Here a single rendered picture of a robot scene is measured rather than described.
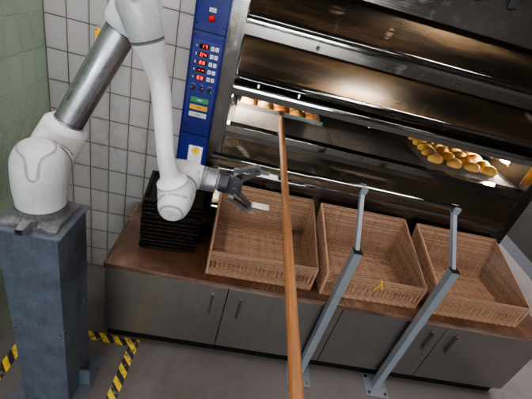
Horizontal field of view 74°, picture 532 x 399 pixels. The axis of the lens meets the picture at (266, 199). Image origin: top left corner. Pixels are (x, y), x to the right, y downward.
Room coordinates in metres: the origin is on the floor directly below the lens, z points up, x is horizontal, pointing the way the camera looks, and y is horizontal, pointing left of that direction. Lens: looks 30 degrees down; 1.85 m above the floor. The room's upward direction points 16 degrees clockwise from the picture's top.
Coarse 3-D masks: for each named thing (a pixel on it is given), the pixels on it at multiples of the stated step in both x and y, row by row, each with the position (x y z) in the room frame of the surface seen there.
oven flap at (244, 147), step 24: (240, 144) 1.83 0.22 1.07; (312, 168) 1.88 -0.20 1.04; (336, 168) 1.91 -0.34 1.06; (360, 168) 1.94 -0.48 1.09; (336, 192) 1.85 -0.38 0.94; (408, 192) 1.96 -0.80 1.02; (432, 192) 1.99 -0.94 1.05; (456, 192) 2.02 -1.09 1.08; (480, 216) 2.02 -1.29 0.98; (504, 216) 2.05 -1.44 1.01
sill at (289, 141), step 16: (240, 128) 1.81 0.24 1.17; (256, 128) 1.85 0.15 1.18; (288, 144) 1.85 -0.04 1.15; (304, 144) 1.86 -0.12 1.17; (320, 144) 1.89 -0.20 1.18; (368, 160) 1.91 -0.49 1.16; (384, 160) 1.94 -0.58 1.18; (432, 176) 1.97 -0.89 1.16; (448, 176) 1.98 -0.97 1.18; (496, 192) 2.03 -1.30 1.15; (512, 192) 2.04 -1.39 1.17
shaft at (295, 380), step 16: (288, 192) 1.21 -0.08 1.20; (288, 208) 1.09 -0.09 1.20; (288, 224) 0.99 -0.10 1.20; (288, 240) 0.91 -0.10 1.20; (288, 256) 0.83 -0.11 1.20; (288, 272) 0.76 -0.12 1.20; (288, 288) 0.71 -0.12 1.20; (288, 304) 0.65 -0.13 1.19; (288, 320) 0.60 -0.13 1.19; (288, 336) 0.56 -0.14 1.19; (288, 352) 0.52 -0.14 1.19; (288, 368) 0.48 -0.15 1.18
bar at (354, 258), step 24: (264, 168) 1.46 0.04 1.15; (288, 168) 1.48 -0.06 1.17; (360, 192) 1.52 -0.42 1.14; (384, 192) 1.54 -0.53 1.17; (360, 216) 1.44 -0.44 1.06; (456, 216) 1.58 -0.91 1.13; (456, 240) 1.50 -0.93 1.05; (336, 288) 1.30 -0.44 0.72; (432, 312) 1.37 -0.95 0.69; (312, 336) 1.32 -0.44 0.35; (408, 336) 1.37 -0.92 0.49; (288, 384) 1.24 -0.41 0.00; (384, 384) 1.42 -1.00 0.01
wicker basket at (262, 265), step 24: (264, 192) 1.80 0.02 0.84; (216, 216) 1.51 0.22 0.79; (240, 216) 1.74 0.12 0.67; (312, 216) 1.74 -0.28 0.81; (216, 240) 1.57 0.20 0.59; (240, 240) 1.63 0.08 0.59; (264, 240) 1.70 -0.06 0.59; (312, 240) 1.61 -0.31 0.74; (216, 264) 1.31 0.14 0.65; (240, 264) 1.33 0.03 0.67; (264, 264) 1.35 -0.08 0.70; (312, 264) 1.49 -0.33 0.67
